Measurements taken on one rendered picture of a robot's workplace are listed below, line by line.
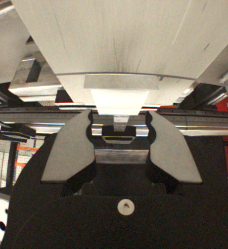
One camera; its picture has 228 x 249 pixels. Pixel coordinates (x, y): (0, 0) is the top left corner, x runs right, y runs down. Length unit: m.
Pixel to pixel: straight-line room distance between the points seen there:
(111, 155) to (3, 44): 0.34
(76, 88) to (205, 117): 0.56
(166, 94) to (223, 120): 0.54
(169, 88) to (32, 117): 0.55
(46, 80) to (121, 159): 0.21
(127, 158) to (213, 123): 0.52
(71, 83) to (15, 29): 0.19
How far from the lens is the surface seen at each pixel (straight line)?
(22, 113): 0.65
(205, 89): 0.67
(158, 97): 0.20
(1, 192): 0.28
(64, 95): 0.24
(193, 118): 0.58
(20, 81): 0.31
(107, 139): 0.40
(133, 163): 0.20
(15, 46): 0.35
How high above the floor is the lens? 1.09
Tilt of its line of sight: 17 degrees down
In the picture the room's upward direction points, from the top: 179 degrees counter-clockwise
